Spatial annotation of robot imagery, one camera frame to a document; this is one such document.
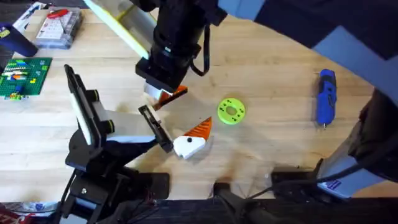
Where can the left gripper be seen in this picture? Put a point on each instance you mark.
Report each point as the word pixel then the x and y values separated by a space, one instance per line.
pixel 130 127

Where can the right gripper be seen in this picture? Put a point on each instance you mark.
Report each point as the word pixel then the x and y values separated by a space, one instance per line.
pixel 174 40

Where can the orange ribbed wedge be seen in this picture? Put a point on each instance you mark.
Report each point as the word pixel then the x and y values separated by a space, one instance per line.
pixel 169 98

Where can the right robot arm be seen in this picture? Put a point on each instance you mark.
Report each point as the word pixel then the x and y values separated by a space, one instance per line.
pixel 342 53

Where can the blue electric screwdriver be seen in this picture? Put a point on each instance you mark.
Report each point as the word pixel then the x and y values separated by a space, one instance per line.
pixel 326 97

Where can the green disc with holes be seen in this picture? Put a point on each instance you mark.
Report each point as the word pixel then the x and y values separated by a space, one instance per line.
pixel 231 111

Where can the right wrist flat plate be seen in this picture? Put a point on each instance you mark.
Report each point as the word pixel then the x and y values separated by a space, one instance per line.
pixel 127 25

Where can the wrist flat plate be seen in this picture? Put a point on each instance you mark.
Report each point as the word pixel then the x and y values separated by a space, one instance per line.
pixel 127 25
pixel 81 102

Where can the left wrist flat plate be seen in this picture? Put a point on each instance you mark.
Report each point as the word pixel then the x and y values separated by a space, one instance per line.
pixel 81 102

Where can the clear plastic parts box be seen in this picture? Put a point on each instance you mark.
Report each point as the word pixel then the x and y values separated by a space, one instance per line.
pixel 59 31

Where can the green board with toy blocks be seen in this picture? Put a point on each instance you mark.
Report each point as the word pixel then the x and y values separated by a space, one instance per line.
pixel 23 77

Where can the dark blue cylinder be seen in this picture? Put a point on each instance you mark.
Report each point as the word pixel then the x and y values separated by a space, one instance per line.
pixel 15 40

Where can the white flat package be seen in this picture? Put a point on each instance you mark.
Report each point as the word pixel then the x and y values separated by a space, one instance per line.
pixel 26 17

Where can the crumpled plastic packaging heap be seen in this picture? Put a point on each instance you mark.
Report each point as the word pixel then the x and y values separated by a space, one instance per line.
pixel 28 211

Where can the black rail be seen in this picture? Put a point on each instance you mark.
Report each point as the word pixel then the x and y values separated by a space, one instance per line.
pixel 311 214

